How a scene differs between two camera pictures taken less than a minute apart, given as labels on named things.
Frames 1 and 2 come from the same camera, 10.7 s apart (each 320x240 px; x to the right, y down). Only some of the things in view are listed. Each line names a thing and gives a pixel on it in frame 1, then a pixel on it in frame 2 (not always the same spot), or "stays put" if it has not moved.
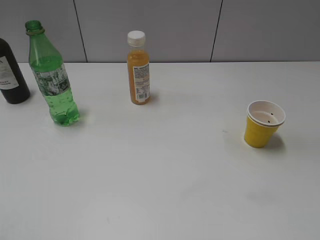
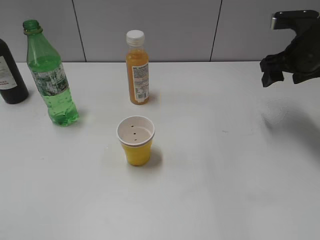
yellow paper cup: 264,119 to 135,133
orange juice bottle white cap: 138,59 stays put
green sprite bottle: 47,65 stays put
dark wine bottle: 13,85 stays put
